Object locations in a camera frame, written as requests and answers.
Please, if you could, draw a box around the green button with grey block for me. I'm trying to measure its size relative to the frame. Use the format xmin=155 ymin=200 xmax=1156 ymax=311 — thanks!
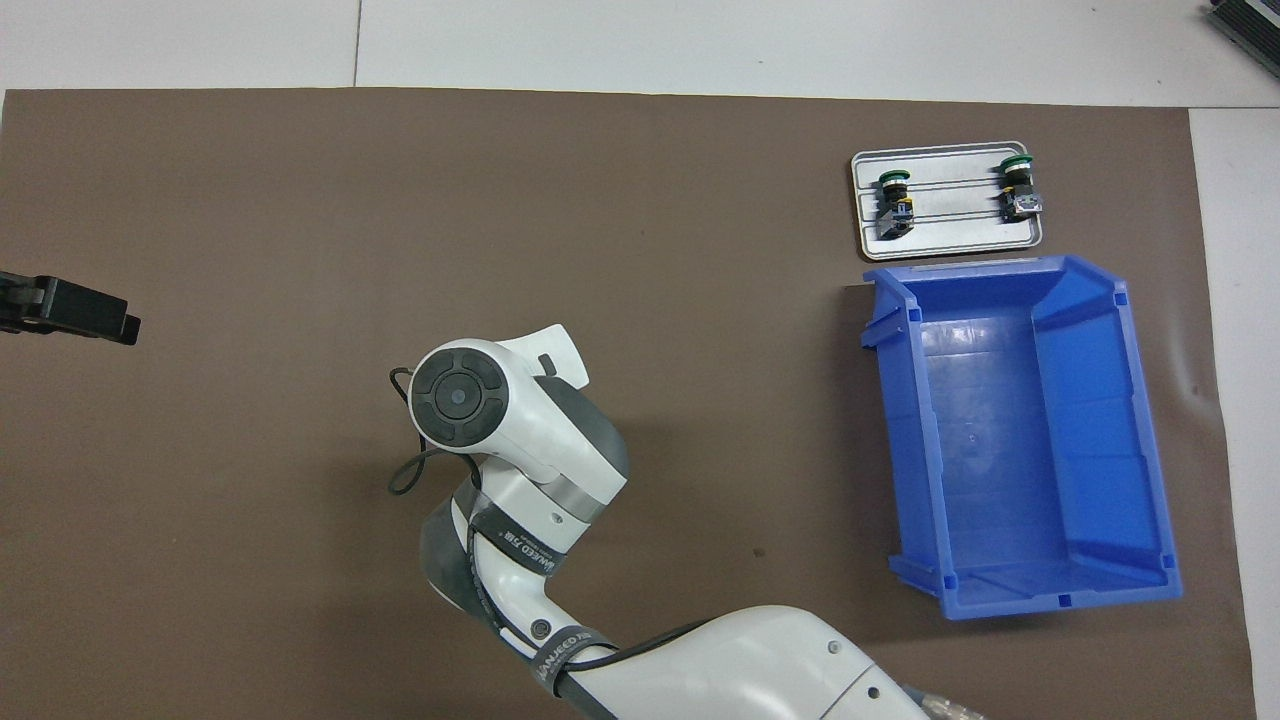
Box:
xmin=1000 ymin=155 xmax=1043 ymax=223

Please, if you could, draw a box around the brown table mat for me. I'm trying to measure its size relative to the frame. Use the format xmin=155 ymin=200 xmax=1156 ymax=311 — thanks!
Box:
xmin=0 ymin=88 xmax=1259 ymax=720

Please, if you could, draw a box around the grey metal tray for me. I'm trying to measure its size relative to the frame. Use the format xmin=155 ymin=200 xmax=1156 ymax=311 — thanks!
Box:
xmin=851 ymin=141 xmax=1044 ymax=263

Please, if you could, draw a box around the blue plastic storage bin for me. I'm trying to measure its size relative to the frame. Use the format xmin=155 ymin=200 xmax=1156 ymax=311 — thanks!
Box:
xmin=860 ymin=254 xmax=1183 ymax=622

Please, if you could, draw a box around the grey ribbed device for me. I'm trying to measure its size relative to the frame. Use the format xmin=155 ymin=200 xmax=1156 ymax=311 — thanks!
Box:
xmin=1207 ymin=0 xmax=1280 ymax=69

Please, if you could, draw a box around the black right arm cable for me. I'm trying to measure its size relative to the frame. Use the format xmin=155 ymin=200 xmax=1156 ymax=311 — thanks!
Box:
xmin=387 ymin=366 xmax=721 ymax=701

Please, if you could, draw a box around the green button with yellow ring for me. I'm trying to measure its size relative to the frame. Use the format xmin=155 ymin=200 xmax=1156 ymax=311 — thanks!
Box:
xmin=877 ymin=170 xmax=917 ymax=241

